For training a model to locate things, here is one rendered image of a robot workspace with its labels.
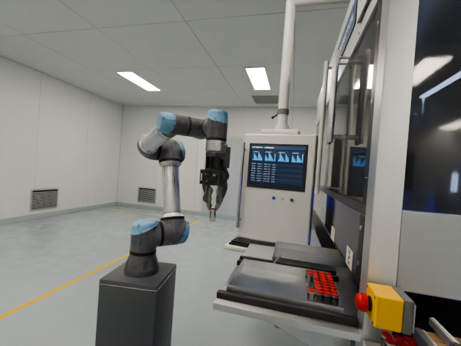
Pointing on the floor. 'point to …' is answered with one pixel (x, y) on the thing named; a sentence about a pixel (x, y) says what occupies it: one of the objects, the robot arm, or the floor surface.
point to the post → (387, 152)
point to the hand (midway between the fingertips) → (213, 206)
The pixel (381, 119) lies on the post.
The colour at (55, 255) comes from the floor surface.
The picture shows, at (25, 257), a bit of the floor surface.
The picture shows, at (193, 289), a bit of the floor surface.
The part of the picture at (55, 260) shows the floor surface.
